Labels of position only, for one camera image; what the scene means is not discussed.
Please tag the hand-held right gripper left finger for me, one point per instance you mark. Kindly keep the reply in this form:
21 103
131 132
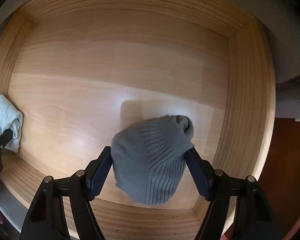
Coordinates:
100 175

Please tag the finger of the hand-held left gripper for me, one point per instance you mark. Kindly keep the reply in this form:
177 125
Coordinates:
3 138

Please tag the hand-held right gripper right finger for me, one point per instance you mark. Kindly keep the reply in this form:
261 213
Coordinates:
200 177

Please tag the pale blue underwear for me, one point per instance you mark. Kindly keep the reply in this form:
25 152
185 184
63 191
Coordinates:
5 115

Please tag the grey ribbed knit garment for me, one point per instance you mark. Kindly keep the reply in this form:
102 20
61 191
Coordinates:
150 160

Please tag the wooden drawer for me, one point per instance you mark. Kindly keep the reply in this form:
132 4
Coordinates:
115 67

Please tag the brown wooden door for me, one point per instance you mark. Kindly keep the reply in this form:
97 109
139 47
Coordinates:
285 167

